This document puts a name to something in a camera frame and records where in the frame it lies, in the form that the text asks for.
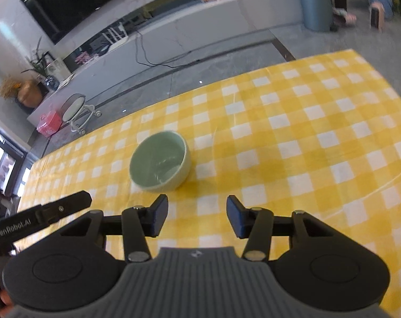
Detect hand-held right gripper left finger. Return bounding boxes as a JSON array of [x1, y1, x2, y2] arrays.
[[59, 194, 169, 263]]

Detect white wire rack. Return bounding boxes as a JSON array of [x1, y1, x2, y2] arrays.
[[101, 23, 129, 45]]

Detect pink box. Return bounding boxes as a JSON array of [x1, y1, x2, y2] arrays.
[[36, 111, 64, 137]]

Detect thin-leaf potted plant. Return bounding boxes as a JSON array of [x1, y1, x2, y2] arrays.
[[21, 37, 57, 78]]

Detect pink slippers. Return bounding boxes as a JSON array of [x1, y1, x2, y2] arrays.
[[331, 7, 358, 27]]

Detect person's left hand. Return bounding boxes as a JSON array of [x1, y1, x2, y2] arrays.
[[0, 281, 15, 309]]

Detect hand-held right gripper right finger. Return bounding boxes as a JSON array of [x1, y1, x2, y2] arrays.
[[226, 195, 324, 261]]

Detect black wall television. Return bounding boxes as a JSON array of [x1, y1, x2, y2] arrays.
[[20, 0, 176, 45]]

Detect grey round wheeled stool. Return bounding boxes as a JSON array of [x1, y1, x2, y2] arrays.
[[62, 93, 102, 135]]

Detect yellow checked tablecloth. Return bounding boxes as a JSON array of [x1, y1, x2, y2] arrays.
[[16, 49, 401, 318]]

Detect white marble counter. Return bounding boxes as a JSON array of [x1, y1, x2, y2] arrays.
[[26, 0, 304, 127]]

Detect small pink heater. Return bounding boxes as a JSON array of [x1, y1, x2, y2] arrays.
[[369, 2, 386, 34]]

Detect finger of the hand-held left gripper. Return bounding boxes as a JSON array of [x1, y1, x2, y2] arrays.
[[43, 190, 93, 221]]

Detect green ceramic bowl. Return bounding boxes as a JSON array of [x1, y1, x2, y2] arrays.
[[129, 130, 192, 193]]

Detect orange vase with dry flowers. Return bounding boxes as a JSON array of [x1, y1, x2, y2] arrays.
[[0, 76, 45, 109]]

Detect grey-blue trash can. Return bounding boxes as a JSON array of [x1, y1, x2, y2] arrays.
[[297, 0, 332, 33]]

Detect black cable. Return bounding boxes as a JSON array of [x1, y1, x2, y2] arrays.
[[134, 30, 202, 69]]

